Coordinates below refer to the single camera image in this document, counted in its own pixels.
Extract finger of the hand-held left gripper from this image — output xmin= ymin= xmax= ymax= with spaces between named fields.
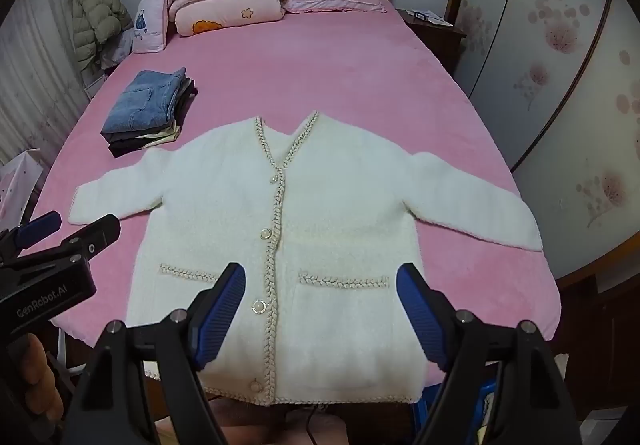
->
xmin=0 ymin=211 xmax=62 ymax=256
xmin=0 ymin=214 xmax=122 ymax=271

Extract pink bed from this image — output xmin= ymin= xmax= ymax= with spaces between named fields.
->
xmin=37 ymin=0 xmax=563 ymax=356

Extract folded blue jeans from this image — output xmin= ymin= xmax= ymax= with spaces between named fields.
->
xmin=101 ymin=68 xmax=188 ymax=136

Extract small printed pink pillow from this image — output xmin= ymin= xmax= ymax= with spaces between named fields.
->
xmin=131 ymin=0 xmax=169 ymax=54

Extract wooden nightstand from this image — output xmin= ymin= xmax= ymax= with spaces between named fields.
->
xmin=395 ymin=8 xmax=467 ymax=72

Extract folded dark clothes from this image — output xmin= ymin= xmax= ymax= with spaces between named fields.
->
xmin=107 ymin=79 xmax=198 ymax=158

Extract white knitted cardigan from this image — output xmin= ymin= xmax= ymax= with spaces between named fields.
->
xmin=67 ymin=111 xmax=544 ymax=407

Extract black cable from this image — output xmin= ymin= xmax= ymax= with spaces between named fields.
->
xmin=304 ymin=404 xmax=322 ymax=445

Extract white curtain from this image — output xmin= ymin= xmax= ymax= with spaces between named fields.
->
xmin=0 ymin=8 xmax=92 ymax=167

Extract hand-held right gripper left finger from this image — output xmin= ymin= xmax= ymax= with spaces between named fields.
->
xmin=59 ymin=262 xmax=247 ymax=445

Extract floral wardrobe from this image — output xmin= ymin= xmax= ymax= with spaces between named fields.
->
xmin=446 ymin=0 xmax=640 ymax=288

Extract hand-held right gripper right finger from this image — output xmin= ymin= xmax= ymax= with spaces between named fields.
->
xmin=396 ymin=262 xmax=583 ymax=445

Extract white paper bag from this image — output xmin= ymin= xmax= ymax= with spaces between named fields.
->
xmin=0 ymin=149 xmax=45 ymax=226

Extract person's left hand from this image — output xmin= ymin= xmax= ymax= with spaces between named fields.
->
xmin=17 ymin=334 xmax=65 ymax=428

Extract folded pink quilt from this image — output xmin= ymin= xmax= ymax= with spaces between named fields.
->
xmin=170 ymin=0 xmax=287 ymax=37

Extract folded cream garment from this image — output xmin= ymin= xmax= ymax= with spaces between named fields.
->
xmin=139 ymin=124 xmax=182 ymax=147

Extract beige puffer jacket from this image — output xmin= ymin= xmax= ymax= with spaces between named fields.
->
xmin=64 ymin=0 xmax=132 ymax=69

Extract white papers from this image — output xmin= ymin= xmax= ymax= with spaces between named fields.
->
xmin=405 ymin=8 xmax=447 ymax=24

